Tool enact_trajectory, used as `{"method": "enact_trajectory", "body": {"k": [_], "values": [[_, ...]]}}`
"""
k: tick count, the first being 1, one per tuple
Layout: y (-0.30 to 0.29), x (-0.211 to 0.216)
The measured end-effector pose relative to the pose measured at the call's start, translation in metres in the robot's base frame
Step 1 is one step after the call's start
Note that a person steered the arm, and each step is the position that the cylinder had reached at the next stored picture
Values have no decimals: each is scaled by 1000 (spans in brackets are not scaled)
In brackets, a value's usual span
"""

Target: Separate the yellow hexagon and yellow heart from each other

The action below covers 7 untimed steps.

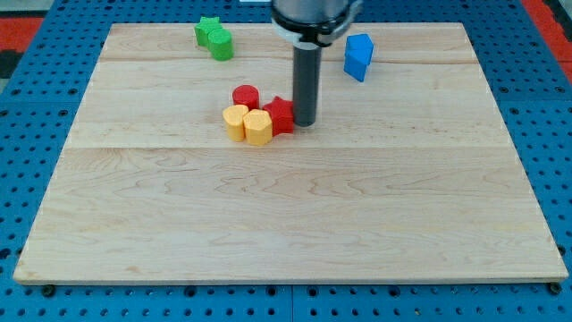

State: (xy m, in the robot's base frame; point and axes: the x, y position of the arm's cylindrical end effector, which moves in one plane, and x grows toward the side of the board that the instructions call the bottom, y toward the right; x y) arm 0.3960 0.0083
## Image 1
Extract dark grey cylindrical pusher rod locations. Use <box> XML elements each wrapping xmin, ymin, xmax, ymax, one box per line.
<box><xmin>292</xmin><ymin>47</ymin><xmax>322</xmax><ymax>127</ymax></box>

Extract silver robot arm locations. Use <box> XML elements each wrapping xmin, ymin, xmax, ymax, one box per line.
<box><xmin>271</xmin><ymin>0</ymin><xmax>363</xmax><ymax>127</ymax></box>

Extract yellow hexagon block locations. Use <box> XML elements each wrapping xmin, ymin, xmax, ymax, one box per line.
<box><xmin>243</xmin><ymin>109</ymin><xmax>273</xmax><ymax>146</ymax></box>

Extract yellow heart block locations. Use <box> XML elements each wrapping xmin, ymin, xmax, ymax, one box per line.
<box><xmin>223</xmin><ymin>105</ymin><xmax>249</xmax><ymax>142</ymax></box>

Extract blue pentagon block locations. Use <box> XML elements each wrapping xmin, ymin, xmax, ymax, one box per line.
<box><xmin>345</xmin><ymin>33</ymin><xmax>374</xmax><ymax>65</ymax></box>

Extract red star block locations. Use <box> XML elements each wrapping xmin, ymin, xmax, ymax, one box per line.
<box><xmin>263</xmin><ymin>96</ymin><xmax>294</xmax><ymax>136</ymax></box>

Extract red cylinder block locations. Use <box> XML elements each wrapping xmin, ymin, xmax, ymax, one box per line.
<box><xmin>231</xmin><ymin>84</ymin><xmax>259</xmax><ymax>110</ymax></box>

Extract green cylinder block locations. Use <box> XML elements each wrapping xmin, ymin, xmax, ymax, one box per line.
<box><xmin>207</xmin><ymin>29</ymin><xmax>234</xmax><ymax>61</ymax></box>

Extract green star block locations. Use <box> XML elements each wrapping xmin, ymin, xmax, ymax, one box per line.
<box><xmin>194</xmin><ymin>16</ymin><xmax>222</xmax><ymax>47</ymax></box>

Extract light wooden board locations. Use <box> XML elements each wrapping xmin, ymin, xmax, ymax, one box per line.
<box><xmin>13</xmin><ymin>22</ymin><xmax>568</xmax><ymax>285</ymax></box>

